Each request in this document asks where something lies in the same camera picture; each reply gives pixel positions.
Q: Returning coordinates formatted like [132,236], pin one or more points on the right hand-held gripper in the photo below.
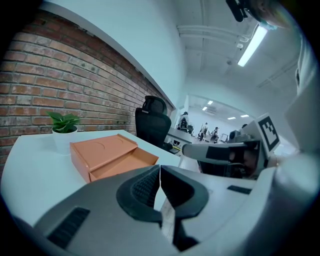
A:
[265,140]

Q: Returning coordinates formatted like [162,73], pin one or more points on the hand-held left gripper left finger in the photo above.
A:
[105,212]

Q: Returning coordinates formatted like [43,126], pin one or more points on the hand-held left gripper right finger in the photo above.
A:
[220,205]

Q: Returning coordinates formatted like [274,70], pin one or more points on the orange box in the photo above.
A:
[110,156]

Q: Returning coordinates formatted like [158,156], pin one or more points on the white background desk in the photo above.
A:
[178,136]

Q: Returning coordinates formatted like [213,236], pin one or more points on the black mesh office chair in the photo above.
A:
[152,125]

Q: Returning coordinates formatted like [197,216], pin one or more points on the green plant in white pot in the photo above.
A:
[63,132]

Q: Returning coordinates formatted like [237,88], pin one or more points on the long ceiling light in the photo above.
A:
[252,45]

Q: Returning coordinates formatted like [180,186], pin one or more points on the white ceiling pipes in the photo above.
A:
[207,31]

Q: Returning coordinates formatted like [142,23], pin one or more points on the person's white shirt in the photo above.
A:
[306,65]

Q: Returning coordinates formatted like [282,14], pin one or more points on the person's face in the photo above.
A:
[271,12]

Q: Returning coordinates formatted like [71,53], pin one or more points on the black head-worn camera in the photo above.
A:
[237,8]

